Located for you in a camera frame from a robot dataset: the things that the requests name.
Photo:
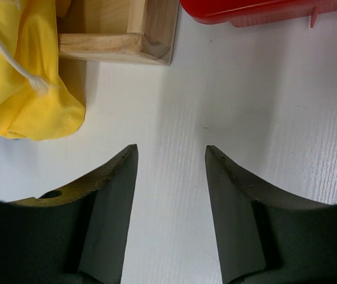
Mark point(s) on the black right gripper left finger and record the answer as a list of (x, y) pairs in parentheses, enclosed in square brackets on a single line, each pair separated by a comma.
[(74, 234)]

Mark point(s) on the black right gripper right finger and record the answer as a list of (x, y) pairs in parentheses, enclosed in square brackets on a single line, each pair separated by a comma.
[(265, 234)]

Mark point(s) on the yellow shorts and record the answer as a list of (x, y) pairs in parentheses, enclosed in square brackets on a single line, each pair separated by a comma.
[(34, 101)]

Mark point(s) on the wooden clothes rack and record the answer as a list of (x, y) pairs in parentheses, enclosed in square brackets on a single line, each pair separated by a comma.
[(119, 31)]

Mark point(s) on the red plastic bin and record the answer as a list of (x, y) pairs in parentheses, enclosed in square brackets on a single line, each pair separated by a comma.
[(245, 13)]

